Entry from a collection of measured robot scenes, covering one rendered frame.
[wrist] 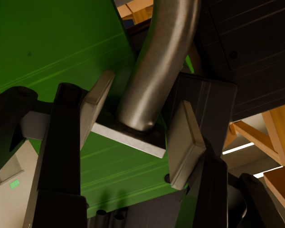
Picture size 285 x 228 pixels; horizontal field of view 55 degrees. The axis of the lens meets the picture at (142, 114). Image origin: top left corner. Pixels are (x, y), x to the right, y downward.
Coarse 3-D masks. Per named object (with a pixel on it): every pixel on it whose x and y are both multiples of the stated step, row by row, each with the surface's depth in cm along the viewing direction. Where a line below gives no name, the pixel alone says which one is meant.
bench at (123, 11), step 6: (138, 0) 93; (144, 0) 95; (150, 0) 98; (120, 6) 92; (126, 6) 94; (132, 6) 97; (138, 6) 99; (144, 6) 102; (120, 12) 98; (126, 12) 101
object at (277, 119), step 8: (264, 112) 101; (272, 112) 93; (280, 112) 93; (272, 120) 94; (280, 120) 93; (272, 128) 98; (280, 128) 93; (272, 136) 102; (280, 136) 94; (280, 144) 95; (280, 152) 99; (280, 160) 103
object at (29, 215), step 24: (72, 96) 13; (72, 120) 12; (48, 144) 9; (72, 144) 10; (48, 168) 8; (72, 168) 9; (48, 192) 7; (72, 192) 8; (48, 216) 6; (72, 216) 6
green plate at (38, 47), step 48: (0, 0) 20; (48, 0) 20; (96, 0) 19; (0, 48) 21; (48, 48) 21; (96, 48) 21; (48, 96) 22; (96, 144) 24; (96, 192) 25; (144, 192) 25
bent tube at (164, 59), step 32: (160, 0) 16; (192, 0) 16; (160, 32) 17; (192, 32) 17; (160, 64) 17; (128, 96) 19; (160, 96) 18; (96, 128) 19; (128, 128) 19; (160, 128) 22
